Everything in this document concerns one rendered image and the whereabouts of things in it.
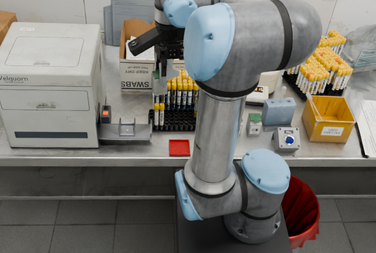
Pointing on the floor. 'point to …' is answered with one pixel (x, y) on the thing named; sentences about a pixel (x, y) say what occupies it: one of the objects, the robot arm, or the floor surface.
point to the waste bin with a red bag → (300, 212)
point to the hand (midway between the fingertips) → (159, 78)
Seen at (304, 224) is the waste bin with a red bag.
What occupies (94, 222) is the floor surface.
